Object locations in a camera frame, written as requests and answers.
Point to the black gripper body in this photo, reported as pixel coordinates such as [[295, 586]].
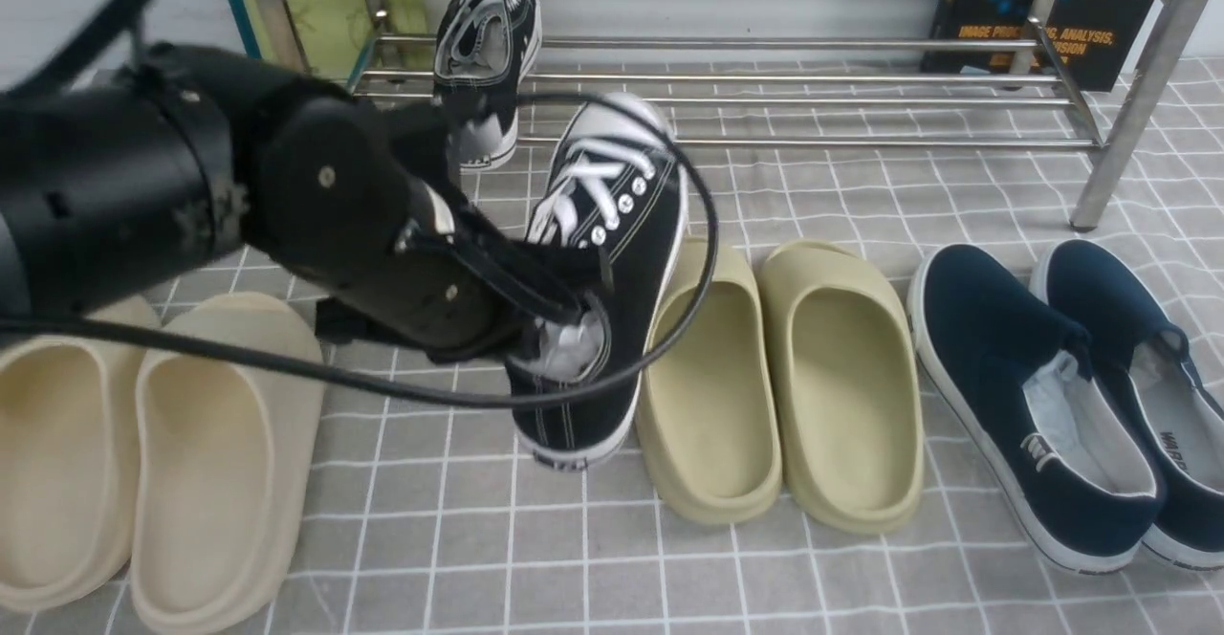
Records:
[[363, 202]]

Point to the black canvas sneaker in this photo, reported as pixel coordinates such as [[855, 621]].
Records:
[[612, 188], [487, 46]]

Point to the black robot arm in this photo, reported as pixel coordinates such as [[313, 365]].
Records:
[[110, 190]]

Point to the steel shoe rack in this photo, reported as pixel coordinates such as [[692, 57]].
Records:
[[813, 42]]

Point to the navy slip-on shoe left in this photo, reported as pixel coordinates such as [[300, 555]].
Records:
[[1017, 374]]

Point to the navy slip-on shoe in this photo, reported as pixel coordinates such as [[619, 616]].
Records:
[[1017, 374], [1143, 363]]

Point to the navy slip-on shoe right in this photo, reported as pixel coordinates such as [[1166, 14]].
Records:
[[1143, 363]]

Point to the blue and yellow book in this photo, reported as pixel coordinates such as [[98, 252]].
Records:
[[332, 33]]

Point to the cream slipper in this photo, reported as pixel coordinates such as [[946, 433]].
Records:
[[226, 455], [70, 467]]

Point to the grey checked tablecloth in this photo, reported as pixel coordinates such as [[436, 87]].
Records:
[[421, 520]]

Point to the cream slipper far left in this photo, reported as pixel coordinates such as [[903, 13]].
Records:
[[70, 467]]

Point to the olive slipper left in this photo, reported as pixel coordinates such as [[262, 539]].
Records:
[[707, 418]]

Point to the olive slipper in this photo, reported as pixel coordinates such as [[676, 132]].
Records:
[[845, 381], [707, 418]]

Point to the olive slipper right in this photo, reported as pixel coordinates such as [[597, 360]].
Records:
[[845, 381]]

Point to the black image processing book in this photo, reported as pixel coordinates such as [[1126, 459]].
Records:
[[1093, 37]]

